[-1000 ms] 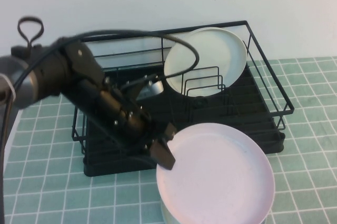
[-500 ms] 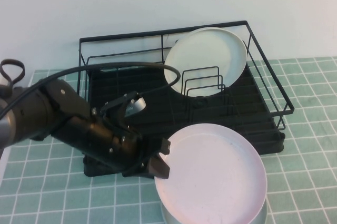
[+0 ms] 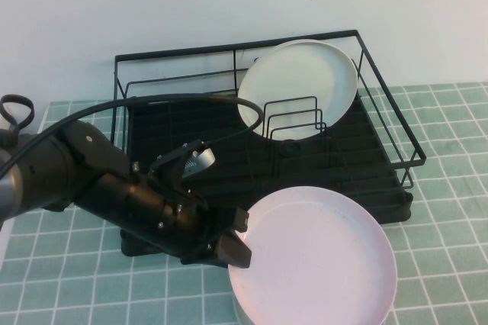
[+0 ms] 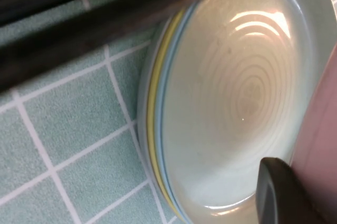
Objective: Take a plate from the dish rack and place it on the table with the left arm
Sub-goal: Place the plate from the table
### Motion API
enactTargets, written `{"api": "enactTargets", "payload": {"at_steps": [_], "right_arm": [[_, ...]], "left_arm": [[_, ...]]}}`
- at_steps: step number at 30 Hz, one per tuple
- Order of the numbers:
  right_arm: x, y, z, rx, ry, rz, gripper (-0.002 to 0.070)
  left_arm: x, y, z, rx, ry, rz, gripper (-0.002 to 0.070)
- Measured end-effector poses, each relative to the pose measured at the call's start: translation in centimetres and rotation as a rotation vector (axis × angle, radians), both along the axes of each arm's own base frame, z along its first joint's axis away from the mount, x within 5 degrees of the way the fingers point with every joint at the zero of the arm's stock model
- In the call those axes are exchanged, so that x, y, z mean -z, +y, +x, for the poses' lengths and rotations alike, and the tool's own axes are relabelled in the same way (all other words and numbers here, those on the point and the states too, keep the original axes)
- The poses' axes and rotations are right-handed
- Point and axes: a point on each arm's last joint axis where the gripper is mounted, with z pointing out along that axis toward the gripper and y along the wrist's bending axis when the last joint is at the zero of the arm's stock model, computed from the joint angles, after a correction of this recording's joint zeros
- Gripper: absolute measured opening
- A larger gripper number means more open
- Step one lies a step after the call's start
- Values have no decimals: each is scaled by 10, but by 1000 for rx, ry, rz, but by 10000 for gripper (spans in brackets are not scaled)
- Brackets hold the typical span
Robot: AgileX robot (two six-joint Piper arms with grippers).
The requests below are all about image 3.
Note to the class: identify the green checked tablecloth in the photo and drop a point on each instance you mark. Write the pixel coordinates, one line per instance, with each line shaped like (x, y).
(438, 264)

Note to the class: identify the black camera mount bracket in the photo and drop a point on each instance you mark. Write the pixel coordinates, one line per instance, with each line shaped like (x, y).
(171, 172)

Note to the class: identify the black dish drying rack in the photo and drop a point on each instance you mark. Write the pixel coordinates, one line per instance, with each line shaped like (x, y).
(362, 172)

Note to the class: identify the pink round plate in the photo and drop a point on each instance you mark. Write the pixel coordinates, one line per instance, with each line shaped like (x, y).
(316, 256)

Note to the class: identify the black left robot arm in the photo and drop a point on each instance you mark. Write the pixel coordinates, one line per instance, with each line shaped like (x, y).
(49, 165)

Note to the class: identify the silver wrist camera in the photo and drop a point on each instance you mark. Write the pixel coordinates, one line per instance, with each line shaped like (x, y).
(202, 161)

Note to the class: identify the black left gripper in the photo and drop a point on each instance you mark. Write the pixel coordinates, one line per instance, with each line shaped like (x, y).
(194, 233)

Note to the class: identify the cream round plate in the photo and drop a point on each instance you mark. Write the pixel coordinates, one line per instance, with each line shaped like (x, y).
(297, 81)
(274, 47)

